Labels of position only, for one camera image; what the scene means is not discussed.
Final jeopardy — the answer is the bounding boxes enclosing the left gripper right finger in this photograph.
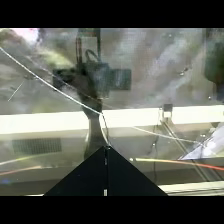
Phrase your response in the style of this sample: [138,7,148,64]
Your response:
[106,145,168,197]

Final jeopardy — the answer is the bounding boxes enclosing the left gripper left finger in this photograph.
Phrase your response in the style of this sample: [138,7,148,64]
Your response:
[44,145,107,197]

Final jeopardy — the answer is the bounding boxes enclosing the silver frame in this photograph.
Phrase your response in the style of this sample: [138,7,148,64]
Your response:
[0,104,224,197]

